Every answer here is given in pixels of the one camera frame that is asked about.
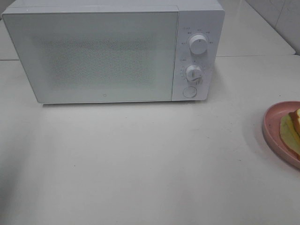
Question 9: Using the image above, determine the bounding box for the round door release button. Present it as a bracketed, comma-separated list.
[182, 87, 197, 98]

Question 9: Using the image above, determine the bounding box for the white microwave oven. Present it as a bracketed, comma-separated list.
[1, 0, 225, 103]

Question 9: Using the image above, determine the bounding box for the white bread sandwich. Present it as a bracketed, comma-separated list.
[279, 109, 300, 160]

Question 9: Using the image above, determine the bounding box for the white microwave door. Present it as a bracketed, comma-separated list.
[4, 12, 178, 104]

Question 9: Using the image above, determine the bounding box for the pink round plate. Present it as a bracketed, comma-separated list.
[262, 101, 300, 169]

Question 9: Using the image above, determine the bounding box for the white microwave knob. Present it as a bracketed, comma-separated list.
[186, 65, 203, 83]
[189, 34, 208, 55]

